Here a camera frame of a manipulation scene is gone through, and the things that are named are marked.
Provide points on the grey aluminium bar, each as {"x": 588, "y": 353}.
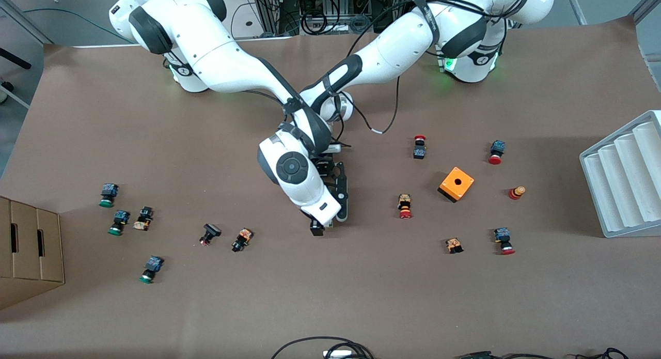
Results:
{"x": 574, "y": 5}
{"x": 26, "y": 19}
{"x": 645, "y": 5}

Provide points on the red yellow emergency stop head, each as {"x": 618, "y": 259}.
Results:
{"x": 516, "y": 192}

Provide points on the green pushbutton blue block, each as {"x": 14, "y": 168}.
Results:
{"x": 108, "y": 193}
{"x": 119, "y": 222}
{"x": 151, "y": 269}

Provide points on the orange contact block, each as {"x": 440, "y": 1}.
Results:
{"x": 454, "y": 245}

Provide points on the red pushbutton orange block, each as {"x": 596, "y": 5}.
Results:
{"x": 405, "y": 204}

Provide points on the black rod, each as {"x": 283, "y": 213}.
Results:
{"x": 15, "y": 58}

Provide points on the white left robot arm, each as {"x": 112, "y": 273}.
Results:
{"x": 392, "y": 44}

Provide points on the white plug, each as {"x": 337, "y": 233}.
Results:
{"x": 335, "y": 354}

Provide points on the white mounting plate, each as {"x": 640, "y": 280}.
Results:
{"x": 242, "y": 23}

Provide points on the red pushbutton blue block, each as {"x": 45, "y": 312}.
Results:
{"x": 503, "y": 239}
{"x": 497, "y": 150}

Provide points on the grey ribbed tray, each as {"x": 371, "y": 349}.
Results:
{"x": 619, "y": 183}

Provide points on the black pushbutton orange block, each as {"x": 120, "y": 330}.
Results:
{"x": 241, "y": 239}
{"x": 144, "y": 218}

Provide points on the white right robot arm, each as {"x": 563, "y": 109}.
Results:
{"x": 227, "y": 54}

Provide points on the red pushbutton black block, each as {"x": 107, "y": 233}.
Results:
{"x": 419, "y": 150}

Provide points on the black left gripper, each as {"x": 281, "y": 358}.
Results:
{"x": 326, "y": 168}

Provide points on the brown cardboard box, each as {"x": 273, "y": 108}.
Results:
{"x": 31, "y": 255}

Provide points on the black pushbutton red tip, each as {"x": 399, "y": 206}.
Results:
{"x": 209, "y": 232}

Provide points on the orange button enclosure box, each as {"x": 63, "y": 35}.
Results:
{"x": 456, "y": 184}

